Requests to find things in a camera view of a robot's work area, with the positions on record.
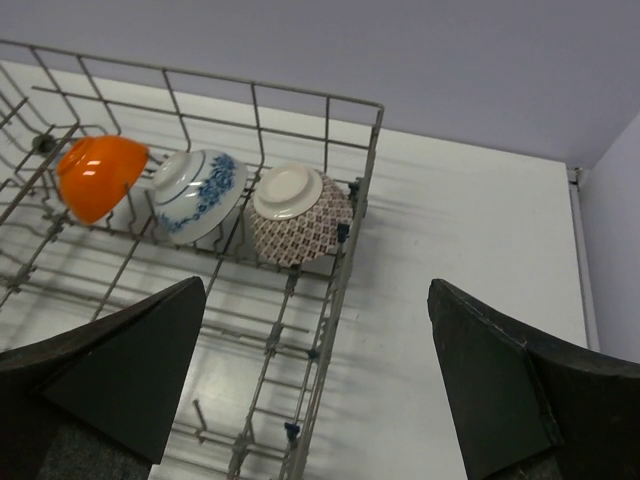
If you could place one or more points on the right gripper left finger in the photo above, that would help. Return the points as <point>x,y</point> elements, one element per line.
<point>99,401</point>

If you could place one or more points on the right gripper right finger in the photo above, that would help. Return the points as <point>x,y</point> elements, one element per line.
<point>527,404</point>

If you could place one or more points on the grey wire dish rack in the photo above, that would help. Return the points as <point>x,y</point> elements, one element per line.
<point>176,248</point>

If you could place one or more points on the orange bowl white inside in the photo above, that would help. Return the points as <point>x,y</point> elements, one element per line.
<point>95,174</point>

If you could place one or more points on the blue floral bowl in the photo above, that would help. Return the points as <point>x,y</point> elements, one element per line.
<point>193,192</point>

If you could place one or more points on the grey patterned bowl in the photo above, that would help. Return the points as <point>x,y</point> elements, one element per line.
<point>297,214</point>

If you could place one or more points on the aluminium table rail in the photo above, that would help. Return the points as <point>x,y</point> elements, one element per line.
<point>592,336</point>

